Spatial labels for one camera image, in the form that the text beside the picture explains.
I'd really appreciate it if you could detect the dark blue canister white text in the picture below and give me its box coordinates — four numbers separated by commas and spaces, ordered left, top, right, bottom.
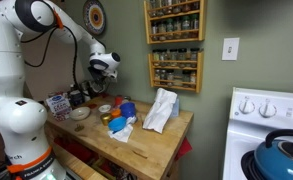
69, 89, 84, 108

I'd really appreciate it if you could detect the pale blue box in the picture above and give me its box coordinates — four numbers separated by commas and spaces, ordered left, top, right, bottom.
170, 96, 181, 118

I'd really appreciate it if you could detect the orange plastic cup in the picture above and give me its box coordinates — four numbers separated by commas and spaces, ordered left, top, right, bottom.
110, 108, 122, 119

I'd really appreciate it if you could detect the blue plastic cup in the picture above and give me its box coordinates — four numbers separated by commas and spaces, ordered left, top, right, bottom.
119, 101, 137, 119

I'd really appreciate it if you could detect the white electric stove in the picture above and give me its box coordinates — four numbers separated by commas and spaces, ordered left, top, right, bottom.
222, 87, 293, 180

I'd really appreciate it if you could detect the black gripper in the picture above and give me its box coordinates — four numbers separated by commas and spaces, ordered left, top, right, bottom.
86, 65, 110, 96

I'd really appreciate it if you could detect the blue kettle black handle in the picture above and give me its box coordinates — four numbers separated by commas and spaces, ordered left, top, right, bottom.
253, 129, 293, 180

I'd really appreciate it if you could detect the small red container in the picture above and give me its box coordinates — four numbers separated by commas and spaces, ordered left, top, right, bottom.
115, 95, 124, 108

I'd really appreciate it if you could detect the wooden wall spice rack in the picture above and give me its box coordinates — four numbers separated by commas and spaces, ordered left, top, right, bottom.
148, 49, 205, 94
143, 0, 208, 45

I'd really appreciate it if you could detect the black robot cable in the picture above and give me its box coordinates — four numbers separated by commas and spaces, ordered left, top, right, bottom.
20, 24, 80, 98

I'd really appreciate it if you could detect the red cloth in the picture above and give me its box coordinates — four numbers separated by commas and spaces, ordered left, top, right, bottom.
175, 137, 194, 163

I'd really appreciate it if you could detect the small white plate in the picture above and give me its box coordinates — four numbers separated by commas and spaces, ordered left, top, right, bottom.
98, 104, 112, 114

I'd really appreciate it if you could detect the white paper napkin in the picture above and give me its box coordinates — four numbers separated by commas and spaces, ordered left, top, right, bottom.
107, 116, 138, 144

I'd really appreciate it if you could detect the grey white ceramic bowl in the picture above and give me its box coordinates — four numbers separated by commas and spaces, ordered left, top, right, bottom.
69, 106, 92, 121

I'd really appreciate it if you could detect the blue bowl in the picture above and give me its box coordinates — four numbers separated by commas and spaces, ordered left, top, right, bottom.
107, 116, 128, 133

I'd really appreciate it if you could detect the decorative patterned wall plate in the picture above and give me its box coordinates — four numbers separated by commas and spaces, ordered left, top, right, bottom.
82, 0, 107, 36

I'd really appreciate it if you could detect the printed snack bag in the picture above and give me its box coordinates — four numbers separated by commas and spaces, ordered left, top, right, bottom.
45, 94, 73, 122

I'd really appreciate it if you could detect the yellow gold cup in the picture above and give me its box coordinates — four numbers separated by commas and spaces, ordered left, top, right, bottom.
100, 112, 113, 127

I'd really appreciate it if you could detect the white light switch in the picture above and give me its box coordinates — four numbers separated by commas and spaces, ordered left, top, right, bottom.
221, 37, 240, 62

